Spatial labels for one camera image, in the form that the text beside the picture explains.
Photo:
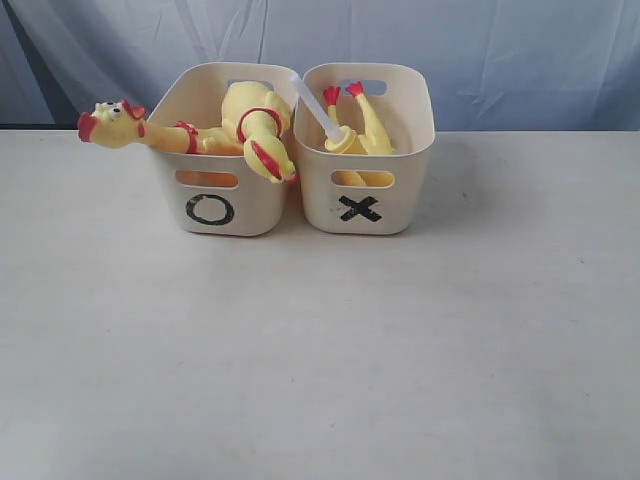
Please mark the cream bin with O mark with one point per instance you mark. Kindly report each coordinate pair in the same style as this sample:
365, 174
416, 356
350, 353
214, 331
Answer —
216, 194

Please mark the cream bin with X mark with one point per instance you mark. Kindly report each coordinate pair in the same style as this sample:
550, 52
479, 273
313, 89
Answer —
400, 97

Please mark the yellow rubber chicken front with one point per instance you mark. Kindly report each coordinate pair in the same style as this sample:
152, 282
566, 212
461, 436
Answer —
257, 117

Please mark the white backdrop curtain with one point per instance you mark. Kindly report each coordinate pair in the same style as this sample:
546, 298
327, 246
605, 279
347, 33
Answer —
490, 65

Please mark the yellow rubber chicken with head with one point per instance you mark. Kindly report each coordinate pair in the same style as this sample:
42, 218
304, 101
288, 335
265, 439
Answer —
117, 124

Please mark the headless yellow rubber chicken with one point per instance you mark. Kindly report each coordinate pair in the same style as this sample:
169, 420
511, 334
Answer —
342, 139

